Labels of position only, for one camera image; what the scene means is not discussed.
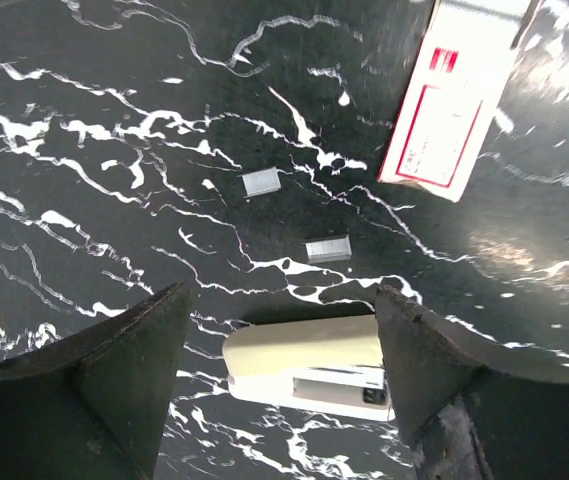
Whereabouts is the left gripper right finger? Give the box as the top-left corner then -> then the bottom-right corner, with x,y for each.
375,284 -> 569,479

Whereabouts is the staple strip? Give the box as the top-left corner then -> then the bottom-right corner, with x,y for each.
241,167 -> 281,198
304,235 -> 352,264

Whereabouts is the white stapler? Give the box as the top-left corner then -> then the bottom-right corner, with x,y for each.
222,314 -> 395,422

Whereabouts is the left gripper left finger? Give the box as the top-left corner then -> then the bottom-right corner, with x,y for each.
0,284 -> 191,479

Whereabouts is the staple box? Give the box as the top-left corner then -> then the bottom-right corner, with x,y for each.
378,1 -> 540,202

